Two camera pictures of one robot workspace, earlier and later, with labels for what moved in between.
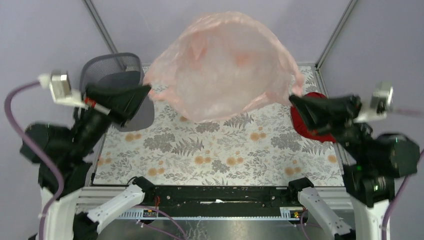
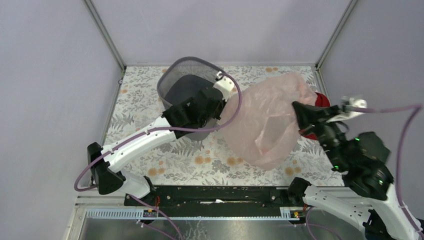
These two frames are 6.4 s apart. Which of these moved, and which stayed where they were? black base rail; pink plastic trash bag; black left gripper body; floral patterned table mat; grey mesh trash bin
Moved: grey mesh trash bin; pink plastic trash bag; black left gripper body
Stayed: black base rail; floral patterned table mat
